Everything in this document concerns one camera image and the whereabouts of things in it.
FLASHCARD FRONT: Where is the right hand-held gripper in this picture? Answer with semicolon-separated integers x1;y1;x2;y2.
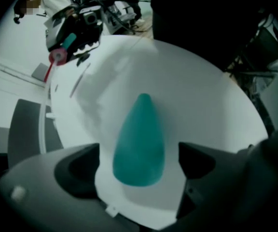
43;5;104;63

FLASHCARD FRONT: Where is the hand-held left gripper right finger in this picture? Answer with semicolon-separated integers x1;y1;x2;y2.
153;141;253;232

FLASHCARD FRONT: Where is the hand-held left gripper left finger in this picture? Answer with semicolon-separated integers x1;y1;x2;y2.
0;143;139;232

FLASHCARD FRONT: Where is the teal spray bottle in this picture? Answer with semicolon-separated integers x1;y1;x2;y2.
112;93;166;188

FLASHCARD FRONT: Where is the small black gadget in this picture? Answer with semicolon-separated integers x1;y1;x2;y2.
77;54;90;67

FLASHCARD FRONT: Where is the grey desk divider panel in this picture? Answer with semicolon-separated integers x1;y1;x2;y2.
8;99;64;169
31;62;49;82

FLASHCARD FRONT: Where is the person's dark clothed body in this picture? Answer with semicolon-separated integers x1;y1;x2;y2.
151;0;229;70

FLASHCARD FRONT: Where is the black office chair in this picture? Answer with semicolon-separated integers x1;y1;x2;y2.
225;11;278;87

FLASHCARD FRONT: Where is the white divider bracket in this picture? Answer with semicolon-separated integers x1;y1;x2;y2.
105;203;118;218

